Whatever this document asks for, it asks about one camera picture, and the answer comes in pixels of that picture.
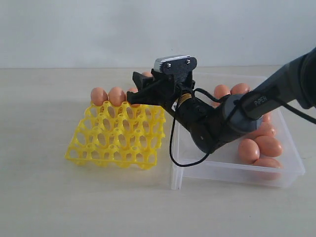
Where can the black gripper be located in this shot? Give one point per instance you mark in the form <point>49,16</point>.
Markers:
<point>163,90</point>

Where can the brown egg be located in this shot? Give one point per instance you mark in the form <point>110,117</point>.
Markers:
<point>271,169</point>
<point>116,96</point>
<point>133,90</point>
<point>267,118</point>
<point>269,146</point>
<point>98,96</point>
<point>265,129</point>
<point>221,91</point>
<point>240,88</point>
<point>248,151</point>
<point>147,74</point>

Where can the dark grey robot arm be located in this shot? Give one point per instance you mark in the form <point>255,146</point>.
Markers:
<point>239,114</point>

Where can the yellow plastic egg tray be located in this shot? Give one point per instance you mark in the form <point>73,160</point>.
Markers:
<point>123,136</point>

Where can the clear plastic bin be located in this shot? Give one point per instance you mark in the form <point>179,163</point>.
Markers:
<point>224,164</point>

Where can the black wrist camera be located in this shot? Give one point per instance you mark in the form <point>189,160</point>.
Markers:
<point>180,67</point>

